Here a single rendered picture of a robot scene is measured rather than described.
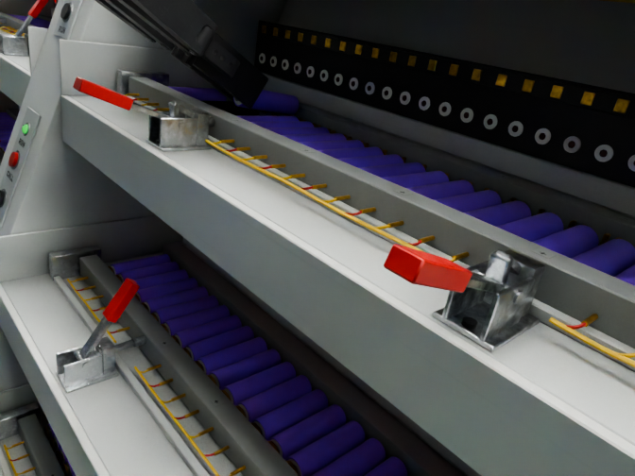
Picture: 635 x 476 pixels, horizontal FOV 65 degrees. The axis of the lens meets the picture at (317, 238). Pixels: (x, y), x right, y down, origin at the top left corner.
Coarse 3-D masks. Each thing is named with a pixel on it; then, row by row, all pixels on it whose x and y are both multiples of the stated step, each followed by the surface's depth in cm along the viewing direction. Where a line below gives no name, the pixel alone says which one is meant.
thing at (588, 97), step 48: (288, 48) 52; (336, 48) 47; (384, 48) 43; (432, 96) 41; (480, 96) 38; (528, 96) 35; (576, 96) 32; (624, 96) 31; (528, 144) 35; (624, 144) 31
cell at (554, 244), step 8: (560, 232) 27; (568, 232) 27; (576, 232) 27; (584, 232) 28; (592, 232) 28; (536, 240) 26; (544, 240) 25; (552, 240) 26; (560, 240) 26; (568, 240) 26; (576, 240) 27; (584, 240) 27; (592, 240) 28; (552, 248) 25; (560, 248) 25; (568, 248) 26; (576, 248) 26; (584, 248) 27; (568, 256) 26
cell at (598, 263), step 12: (612, 240) 28; (624, 240) 27; (588, 252) 25; (600, 252) 25; (612, 252) 26; (624, 252) 26; (588, 264) 23; (600, 264) 24; (612, 264) 25; (624, 264) 26; (612, 276) 25
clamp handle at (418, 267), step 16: (400, 256) 15; (416, 256) 14; (432, 256) 16; (496, 256) 19; (400, 272) 15; (416, 272) 14; (432, 272) 15; (448, 272) 15; (464, 272) 16; (496, 272) 20; (448, 288) 16; (464, 288) 17; (480, 288) 18; (496, 288) 19
